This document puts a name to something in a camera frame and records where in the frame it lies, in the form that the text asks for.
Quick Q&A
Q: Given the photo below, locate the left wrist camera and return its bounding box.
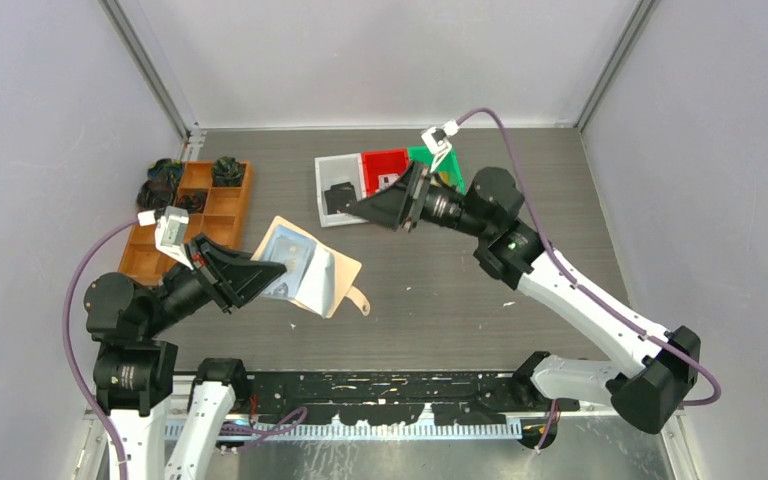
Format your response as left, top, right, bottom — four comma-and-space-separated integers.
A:
154, 206, 192, 269

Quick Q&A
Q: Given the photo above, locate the clear card sleeve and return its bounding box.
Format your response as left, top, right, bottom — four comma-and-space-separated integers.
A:
259, 225, 335, 317

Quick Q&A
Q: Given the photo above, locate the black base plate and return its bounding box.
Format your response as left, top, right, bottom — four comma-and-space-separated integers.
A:
220, 370, 580, 448

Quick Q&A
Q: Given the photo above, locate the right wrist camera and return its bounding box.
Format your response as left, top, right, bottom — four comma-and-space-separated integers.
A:
420, 120, 460, 174

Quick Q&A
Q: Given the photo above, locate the orange wooden compartment tray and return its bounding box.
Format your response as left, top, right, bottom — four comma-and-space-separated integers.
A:
118, 161, 254, 286

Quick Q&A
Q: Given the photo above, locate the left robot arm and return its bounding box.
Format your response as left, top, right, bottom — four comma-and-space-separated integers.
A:
84, 234, 286, 479

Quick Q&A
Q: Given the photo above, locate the white plastic bin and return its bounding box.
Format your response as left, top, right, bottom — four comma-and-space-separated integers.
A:
314, 153, 367, 228

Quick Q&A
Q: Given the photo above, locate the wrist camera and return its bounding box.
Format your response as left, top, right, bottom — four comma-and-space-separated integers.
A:
420, 120, 460, 174
154, 206, 192, 269

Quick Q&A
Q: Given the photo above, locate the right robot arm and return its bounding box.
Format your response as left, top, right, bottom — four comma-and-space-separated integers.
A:
347, 162, 701, 434

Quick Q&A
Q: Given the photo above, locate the dark fabric bundle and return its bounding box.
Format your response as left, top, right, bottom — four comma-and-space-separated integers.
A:
174, 189, 208, 214
147, 158, 184, 190
136, 180, 176, 212
211, 156, 246, 187

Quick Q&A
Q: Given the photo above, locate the red plastic bin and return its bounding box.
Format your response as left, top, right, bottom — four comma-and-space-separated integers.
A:
361, 148, 410, 196

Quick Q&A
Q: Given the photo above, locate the beige card holder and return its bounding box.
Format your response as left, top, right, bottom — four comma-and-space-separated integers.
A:
253, 216, 371, 319

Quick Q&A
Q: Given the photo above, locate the green plastic bin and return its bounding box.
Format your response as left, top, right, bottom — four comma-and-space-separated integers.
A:
407, 146, 466, 193

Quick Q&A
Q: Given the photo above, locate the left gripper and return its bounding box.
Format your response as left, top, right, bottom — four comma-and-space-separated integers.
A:
141, 229, 285, 334

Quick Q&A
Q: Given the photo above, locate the aluminium rail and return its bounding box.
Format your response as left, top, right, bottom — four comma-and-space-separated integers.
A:
85, 370, 685, 442

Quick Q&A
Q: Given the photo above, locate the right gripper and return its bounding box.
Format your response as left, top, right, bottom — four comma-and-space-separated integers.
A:
345, 161, 492, 240

